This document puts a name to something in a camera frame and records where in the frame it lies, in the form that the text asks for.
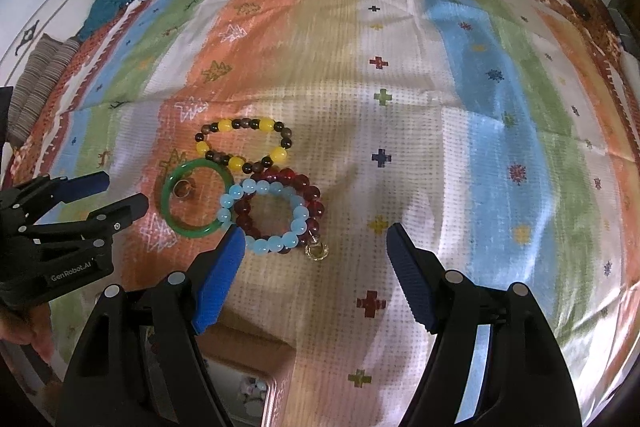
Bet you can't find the light blue bead bracelet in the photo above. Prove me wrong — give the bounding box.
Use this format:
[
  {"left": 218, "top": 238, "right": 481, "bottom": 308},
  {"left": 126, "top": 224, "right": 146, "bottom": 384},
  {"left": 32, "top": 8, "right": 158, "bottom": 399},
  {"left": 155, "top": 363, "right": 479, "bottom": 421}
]
[{"left": 217, "top": 178, "right": 312, "bottom": 256}]

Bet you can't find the green jade bangle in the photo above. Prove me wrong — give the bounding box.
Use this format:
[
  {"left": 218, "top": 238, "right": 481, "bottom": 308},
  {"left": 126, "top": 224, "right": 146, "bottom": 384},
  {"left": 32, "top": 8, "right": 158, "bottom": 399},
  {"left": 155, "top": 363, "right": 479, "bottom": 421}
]
[{"left": 160, "top": 158, "right": 234, "bottom": 239}]

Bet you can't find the small metal ring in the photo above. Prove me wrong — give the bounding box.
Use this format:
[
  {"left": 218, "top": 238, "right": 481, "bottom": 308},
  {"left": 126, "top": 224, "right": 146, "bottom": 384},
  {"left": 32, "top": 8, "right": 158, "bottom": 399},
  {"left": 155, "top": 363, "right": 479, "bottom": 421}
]
[{"left": 171, "top": 178, "right": 196, "bottom": 200}]

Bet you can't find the gold ring charm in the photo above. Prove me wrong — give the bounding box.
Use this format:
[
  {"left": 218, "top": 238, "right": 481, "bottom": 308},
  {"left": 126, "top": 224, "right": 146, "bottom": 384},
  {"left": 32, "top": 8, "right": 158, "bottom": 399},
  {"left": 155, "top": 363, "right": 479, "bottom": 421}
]
[{"left": 305, "top": 242, "right": 329, "bottom": 262}]

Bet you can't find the dark red bead bracelet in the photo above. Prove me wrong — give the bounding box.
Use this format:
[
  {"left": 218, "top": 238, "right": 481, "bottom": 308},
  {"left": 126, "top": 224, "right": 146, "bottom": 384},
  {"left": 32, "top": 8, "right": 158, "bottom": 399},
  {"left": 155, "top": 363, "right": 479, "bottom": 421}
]
[{"left": 233, "top": 166, "right": 327, "bottom": 253}]

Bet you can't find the yellow and brown bead bracelet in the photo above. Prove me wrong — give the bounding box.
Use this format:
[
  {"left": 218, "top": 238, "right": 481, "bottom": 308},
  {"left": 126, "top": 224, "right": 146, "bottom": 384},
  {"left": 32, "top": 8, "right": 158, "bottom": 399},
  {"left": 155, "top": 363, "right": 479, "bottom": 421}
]
[{"left": 194, "top": 116, "right": 294, "bottom": 174}]

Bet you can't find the left hand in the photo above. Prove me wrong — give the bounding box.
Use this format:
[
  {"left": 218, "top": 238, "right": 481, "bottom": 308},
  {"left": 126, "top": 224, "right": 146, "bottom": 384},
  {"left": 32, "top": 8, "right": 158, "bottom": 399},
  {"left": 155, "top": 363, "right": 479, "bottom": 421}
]
[{"left": 0, "top": 303, "right": 54, "bottom": 364}]

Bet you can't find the striped grey cushion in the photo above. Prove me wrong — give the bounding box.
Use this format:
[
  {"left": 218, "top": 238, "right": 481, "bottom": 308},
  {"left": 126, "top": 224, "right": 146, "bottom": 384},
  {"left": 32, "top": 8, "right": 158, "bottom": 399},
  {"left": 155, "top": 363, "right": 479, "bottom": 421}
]
[{"left": 8, "top": 34, "right": 80, "bottom": 148}]

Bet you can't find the colourful striped blanket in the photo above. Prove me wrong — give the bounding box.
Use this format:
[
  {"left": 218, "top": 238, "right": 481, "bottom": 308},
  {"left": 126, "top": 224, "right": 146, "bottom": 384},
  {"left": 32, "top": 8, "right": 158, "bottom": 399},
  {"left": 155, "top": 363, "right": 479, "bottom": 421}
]
[{"left": 8, "top": 0, "right": 640, "bottom": 427}]

